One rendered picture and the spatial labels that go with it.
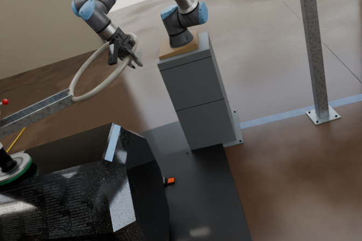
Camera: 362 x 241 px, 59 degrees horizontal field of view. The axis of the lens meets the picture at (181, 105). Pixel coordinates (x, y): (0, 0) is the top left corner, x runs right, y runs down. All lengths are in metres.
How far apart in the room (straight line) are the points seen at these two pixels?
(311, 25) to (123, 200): 1.67
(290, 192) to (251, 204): 0.26
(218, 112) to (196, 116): 0.17
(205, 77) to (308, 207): 1.11
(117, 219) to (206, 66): 1.27
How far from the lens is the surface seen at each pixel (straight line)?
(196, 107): 2.53
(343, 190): 2.25
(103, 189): 1.62
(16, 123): 1.77
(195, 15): 2.28
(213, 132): 2.67
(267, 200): 2.23
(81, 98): 1.65
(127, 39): 1.59
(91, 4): 1.52
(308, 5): 2.39
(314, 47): 2.50
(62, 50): 7.16
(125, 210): 1.63
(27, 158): 1.90
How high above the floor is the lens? 1.67
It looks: 29 degrees down
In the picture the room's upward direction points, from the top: 21 degrees counter-clockwise
